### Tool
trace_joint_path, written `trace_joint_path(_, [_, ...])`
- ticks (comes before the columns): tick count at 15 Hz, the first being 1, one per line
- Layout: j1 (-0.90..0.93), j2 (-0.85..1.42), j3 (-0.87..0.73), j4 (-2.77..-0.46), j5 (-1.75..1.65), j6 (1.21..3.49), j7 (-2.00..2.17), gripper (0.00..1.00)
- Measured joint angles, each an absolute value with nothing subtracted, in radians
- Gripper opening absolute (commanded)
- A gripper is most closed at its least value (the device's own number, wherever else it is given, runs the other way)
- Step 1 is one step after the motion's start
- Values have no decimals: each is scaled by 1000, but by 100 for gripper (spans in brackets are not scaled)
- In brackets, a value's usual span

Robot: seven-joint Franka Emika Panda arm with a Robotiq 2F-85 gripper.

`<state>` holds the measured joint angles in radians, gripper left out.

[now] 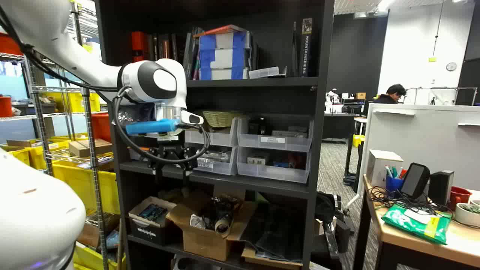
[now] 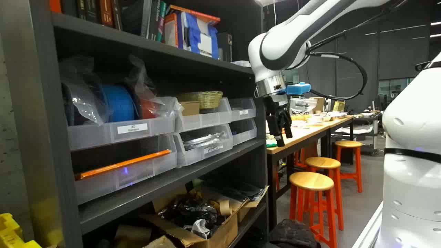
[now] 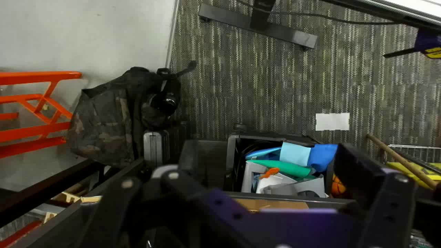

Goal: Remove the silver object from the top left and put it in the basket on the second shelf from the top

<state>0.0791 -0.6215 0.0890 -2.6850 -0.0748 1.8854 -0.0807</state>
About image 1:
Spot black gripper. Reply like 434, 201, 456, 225
147, 130, 189, 165

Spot olive woven basket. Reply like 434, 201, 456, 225
201, 109, 242, 130

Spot silver foil packets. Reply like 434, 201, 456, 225
197, 148, 233, 169

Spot clear plastic storage bin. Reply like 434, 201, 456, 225
236, 147, 314, 184
192, 144, 239, 177
185, 117, 239, 148
236, 115, 315, 153

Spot large yellow bin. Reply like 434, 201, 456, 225
51, 162, 122, 216

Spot red plastic bin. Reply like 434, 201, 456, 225
90, 111, 113, 142

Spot black open box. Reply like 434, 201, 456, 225
128, 195, 177, 246

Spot brown cardboard box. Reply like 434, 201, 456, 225
68, 138, 114, 157

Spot black tangled gear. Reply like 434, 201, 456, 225
200, 196, 242, 234

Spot small white box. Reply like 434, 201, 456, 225
246, 154, 269, 166

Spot white and black roll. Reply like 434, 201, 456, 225
215, 217, 233, 234

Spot small black device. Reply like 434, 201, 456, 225
248, 117, 275, 136

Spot large open cardboard box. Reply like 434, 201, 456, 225
167, 192, 258, 262

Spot blue and white box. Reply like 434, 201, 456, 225
198, 66, 251, 81
198, 48, 251, 70

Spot yellow plastic bin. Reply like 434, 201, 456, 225
74, 241, 126, 270
29, 139, 72, 171
47, 88, 102, 114
0, 147, 33, 166

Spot row of dark books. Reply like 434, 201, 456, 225
147, 30, 201, 81

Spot black shelving unit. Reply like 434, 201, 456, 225
95, 0, 336, 270

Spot red cylinder can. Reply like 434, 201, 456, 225
131, 30, 149, 63

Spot blue and red item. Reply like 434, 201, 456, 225
273, 151, 308, 169

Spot flat white box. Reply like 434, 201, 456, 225
248, 64, 290, 81

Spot black plastic sheet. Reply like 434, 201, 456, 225
242, 201, 305, 261

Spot flat cardboard piece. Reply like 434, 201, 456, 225
240, 244, 305, 270

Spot red bucket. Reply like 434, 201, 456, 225
0, 94, 15, 118

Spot tall black book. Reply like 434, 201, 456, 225
299, 16, 315, 78

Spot black bag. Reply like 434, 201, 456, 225
314, 192, 354, 261

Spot red tray bin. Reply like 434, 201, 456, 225
0, 33, 24, 57

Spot white cube box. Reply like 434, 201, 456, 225
366, 148, 404, 189

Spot blue pen cup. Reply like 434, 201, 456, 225
386, 166, 405, 193

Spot seated person with dark hair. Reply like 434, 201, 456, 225
374, 82, 408, 105

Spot black tilted tablet stand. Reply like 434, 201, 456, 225
401, 162, 432, 201

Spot white partition panel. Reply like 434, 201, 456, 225
357, 102, 480, 192

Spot wooden desk with black legs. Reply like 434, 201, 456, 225
353, 174, 480, 270

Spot black square speaker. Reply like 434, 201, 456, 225
428, 169, 456, 208

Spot metal railing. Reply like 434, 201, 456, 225
404, 85, 479, 106

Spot red bowl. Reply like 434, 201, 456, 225
449, 184, 473, 207

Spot white bowl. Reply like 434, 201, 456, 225
453, 201, 480, 229

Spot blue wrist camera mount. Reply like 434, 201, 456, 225
125, 117, 183, 136

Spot metal wire rack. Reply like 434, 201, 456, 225
14, 0, 113, 270

